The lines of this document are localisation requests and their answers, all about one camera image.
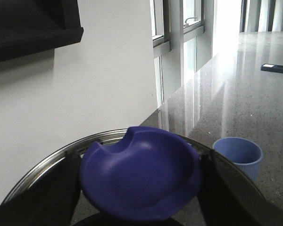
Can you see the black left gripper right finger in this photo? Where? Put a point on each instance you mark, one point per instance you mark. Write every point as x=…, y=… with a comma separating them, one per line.
x=229, y=198

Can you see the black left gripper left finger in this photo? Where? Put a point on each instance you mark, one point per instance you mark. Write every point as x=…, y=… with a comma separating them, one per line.
x=50, y=201

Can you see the light blue ribbed cup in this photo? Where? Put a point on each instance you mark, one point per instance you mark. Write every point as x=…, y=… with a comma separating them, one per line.
x=244, y=153

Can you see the glass lid with blue knob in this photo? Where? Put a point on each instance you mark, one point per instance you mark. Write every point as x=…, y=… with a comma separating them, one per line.
x=140, y=176

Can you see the small dark blue box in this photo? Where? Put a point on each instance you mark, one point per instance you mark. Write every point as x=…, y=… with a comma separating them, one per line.
x=272, y=68

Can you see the grey framed window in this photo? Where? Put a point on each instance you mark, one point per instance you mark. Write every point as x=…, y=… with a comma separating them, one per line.
x=182, y=36

